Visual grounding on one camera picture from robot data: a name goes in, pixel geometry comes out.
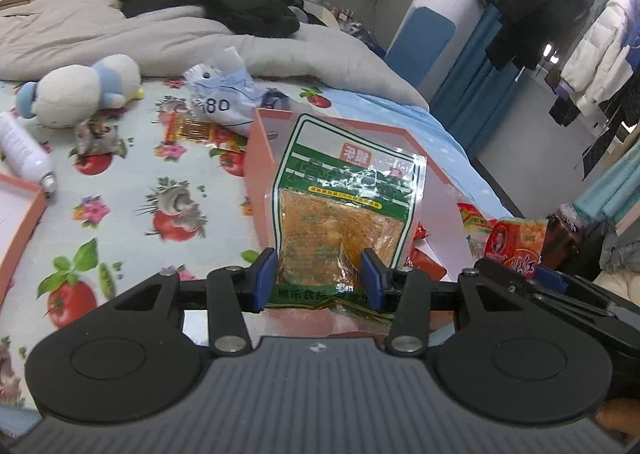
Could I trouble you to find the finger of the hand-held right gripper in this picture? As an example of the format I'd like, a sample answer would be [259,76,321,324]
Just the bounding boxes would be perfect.
[474,258,571,297]

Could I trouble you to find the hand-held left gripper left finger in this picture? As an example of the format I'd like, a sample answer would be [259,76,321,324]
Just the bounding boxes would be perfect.
[112,248,278,356]

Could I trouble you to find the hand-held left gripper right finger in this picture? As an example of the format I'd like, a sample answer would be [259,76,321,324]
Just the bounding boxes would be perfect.
[360,248,531,356]

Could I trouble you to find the orange snack packet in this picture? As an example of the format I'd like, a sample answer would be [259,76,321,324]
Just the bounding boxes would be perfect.
[482,217,549,281]

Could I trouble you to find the green and white snack packet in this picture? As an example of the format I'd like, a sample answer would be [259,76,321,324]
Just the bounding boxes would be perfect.
[269,113,427,321]

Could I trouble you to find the red and yellow snack packet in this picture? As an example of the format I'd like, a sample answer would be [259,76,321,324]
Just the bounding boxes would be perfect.
[456,201,497,261]

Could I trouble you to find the pink cardboard box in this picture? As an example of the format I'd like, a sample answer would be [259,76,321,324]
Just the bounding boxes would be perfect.
[243,107,515,335]

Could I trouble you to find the person's right hand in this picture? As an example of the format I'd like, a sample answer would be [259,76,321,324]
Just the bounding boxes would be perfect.
[596,398,640,445]

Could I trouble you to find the dark red bag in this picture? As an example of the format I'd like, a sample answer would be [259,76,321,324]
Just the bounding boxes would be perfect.
[541,203,609,281]

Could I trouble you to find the red foil snack packet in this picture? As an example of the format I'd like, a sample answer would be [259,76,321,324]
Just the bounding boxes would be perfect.
[406,223,447,281]

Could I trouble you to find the grey crumpled cloth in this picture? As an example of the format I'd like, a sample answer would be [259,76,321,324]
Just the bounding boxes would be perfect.
[596,228,640,276]

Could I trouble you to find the light blue hanging garment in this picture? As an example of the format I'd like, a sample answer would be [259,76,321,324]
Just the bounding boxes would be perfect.
[574,143,640,236]

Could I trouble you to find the fruit print bed sheet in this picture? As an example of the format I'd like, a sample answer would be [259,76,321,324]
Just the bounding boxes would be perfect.
[0,76,517,416]

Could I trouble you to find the yellow packet with red ends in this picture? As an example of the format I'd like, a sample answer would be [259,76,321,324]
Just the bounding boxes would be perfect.
[164,111,252,151]

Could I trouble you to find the dark hanging clothes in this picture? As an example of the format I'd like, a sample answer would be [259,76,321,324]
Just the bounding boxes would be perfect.
[546,78,584,128]

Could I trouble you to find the clear plastic bag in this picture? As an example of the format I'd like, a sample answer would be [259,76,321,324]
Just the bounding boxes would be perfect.
[182,48,274,128]

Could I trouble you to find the blue curtain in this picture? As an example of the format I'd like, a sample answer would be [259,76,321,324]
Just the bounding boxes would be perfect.
[429,8,532,161]

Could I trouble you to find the small silver snack packet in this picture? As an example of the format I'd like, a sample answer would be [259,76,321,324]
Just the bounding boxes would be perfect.
[74,117,122,158]

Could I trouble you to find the white hanging jacket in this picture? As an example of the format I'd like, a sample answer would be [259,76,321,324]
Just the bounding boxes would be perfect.
[559,0,637,118]

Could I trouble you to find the blue padded panel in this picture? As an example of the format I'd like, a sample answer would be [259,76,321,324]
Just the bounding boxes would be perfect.
[384,5,457,88]

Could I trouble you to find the grey duvet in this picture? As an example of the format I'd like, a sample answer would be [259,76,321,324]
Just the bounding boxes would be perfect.
[0,0,432,111]

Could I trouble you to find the pink box lid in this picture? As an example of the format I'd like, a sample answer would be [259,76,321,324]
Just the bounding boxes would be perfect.
[0,173,50,306]

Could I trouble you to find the striped cloth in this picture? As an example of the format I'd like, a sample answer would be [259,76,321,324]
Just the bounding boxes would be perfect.
[329,6,387,56]

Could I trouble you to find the white and blue plush toy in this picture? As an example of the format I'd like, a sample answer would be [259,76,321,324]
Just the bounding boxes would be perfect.
[15,54,146,128]

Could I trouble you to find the white spray bottle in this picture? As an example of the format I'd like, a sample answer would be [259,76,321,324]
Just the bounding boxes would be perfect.
[0,111,57,198]

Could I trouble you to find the black hanging coat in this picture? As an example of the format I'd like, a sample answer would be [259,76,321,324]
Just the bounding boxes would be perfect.
[484,0,599,71]

